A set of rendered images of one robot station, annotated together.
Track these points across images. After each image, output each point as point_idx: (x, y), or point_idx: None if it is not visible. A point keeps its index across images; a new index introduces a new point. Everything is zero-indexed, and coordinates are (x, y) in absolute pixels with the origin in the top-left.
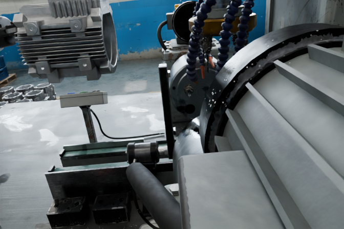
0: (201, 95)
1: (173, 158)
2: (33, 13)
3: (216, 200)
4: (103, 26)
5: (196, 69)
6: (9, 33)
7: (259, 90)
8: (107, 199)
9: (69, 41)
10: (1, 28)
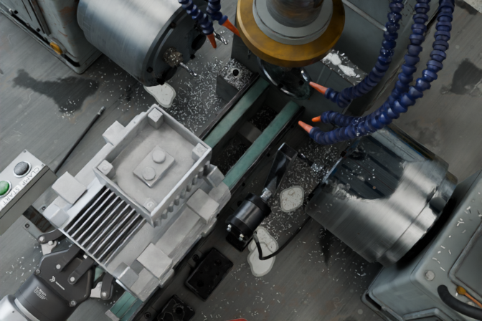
0: (183, 45)
1: (321, 214)
2: (122, 248)
3: None
4: None
5: (178, 24)
6: (110, 297)
7: None
8: (204, 275)
9: (199, 231)
10: (77, 302)
